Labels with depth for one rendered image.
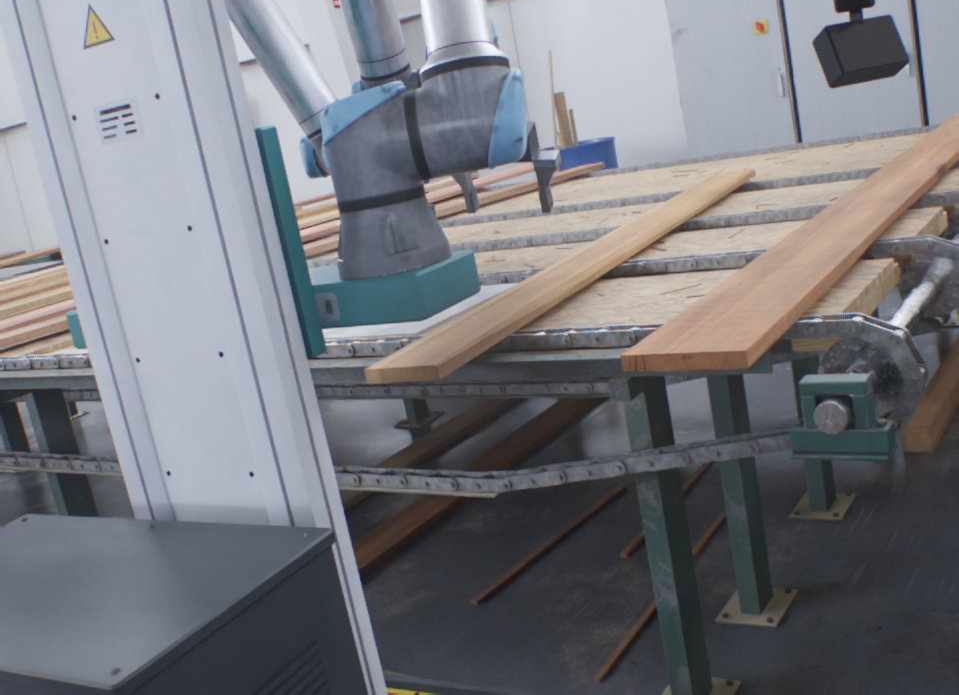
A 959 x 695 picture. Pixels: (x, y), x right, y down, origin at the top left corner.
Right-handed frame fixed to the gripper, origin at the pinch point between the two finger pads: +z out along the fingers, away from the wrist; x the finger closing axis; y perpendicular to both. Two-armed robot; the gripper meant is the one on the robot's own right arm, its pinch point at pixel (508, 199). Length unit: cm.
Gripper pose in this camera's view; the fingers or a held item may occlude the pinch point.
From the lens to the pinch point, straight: 179.8
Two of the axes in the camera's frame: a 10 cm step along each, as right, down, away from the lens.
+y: -2.9, 6.3, -7.2
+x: 9.4, 0.3, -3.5
